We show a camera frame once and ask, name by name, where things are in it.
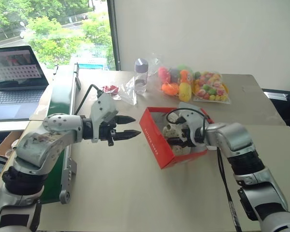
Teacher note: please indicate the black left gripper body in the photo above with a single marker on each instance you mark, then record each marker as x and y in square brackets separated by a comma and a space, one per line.
[108, 134]

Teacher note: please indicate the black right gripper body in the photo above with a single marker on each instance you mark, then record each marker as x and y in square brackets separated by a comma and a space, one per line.
[188, 140]

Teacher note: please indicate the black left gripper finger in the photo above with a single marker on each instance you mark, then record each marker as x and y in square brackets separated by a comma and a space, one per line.
[128, 134]
[125, 119]

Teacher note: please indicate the white spotted small shoe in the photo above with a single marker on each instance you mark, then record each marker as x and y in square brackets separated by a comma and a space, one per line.
[181, 149]
[171, 130]

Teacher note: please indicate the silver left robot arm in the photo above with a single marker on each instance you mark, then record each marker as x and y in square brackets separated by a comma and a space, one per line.
[38, 147]

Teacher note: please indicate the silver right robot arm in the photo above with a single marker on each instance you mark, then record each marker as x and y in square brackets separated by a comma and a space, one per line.
[234, 137]

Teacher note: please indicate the red cardboard shoebox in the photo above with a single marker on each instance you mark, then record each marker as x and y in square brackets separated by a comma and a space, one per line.
[157, 145]

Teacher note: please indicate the empty clear plastic bag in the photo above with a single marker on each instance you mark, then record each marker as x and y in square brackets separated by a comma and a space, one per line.
[128, 93]

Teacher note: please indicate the red items in clear bag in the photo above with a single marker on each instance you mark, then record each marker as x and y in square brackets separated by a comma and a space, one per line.
[110, 89]

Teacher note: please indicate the clear bottle with purple cap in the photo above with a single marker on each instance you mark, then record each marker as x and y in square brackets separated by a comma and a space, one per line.
[141, 77]

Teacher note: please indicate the bag of colourful plush toys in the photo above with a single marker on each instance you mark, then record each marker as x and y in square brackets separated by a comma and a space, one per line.
[176, 81]

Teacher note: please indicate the green conveyor belt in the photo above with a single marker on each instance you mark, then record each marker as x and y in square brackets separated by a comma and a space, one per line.
[59, 116]

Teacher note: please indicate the bag of small colourful balls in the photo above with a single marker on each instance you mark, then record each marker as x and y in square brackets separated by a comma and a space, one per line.
[211, 85]

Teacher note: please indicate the brown cardboard box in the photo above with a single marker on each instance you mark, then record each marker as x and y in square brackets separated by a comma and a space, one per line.
[4, 145]

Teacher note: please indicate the open grey laptop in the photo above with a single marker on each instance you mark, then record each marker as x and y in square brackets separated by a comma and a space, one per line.
[12, 79]

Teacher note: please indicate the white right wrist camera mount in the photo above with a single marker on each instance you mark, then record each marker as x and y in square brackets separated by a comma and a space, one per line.
[192, 120]

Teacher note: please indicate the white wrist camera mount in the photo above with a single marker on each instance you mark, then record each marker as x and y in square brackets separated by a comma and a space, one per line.
[104, 108]
[192, 120]

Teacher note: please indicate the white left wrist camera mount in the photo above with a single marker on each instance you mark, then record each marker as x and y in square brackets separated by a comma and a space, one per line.
[104, 108]

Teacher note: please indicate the dark window frame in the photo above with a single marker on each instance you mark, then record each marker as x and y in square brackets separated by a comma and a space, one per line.
[114, 33]

